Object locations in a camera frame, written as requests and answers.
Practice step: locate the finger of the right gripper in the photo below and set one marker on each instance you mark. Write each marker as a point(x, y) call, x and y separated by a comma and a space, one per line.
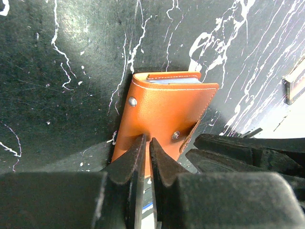
point(251, 150)
point(208, 161)

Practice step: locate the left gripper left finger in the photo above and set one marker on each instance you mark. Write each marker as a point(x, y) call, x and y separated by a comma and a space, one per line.
point(109, 199)

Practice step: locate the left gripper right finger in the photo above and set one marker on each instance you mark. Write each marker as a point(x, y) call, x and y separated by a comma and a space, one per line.
point(221, 200)

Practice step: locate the brown leather card holder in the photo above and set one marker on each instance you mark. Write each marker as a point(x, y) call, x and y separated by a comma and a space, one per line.
point(167, 106)

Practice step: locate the dark red picture book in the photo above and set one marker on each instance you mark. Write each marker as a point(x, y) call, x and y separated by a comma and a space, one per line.
point(294, 82)

